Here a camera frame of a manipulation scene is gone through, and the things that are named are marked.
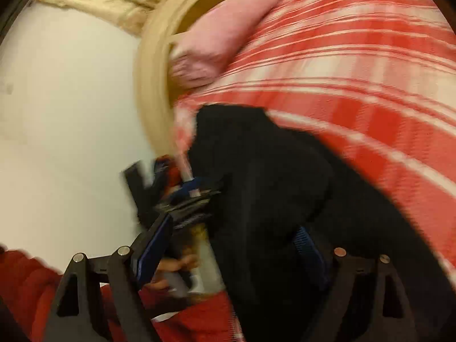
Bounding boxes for black pants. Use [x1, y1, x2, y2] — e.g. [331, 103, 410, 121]
[188, 105, 455, 341]

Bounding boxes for red sleeve forearm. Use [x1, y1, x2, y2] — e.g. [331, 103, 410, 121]
[1, 248, 244, 341]

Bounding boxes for left hand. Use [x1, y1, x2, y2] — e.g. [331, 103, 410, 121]
[144, 252, 199, 291]

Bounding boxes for pink folded blanket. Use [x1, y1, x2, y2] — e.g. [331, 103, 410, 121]
[169, 0, 280, 89]

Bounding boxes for cream round headboard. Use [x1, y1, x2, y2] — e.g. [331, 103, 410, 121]
[135, 0, 224, 156]

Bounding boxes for red plaid bed sheet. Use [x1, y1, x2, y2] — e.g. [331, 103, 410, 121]
[175, 0, 455, 276]

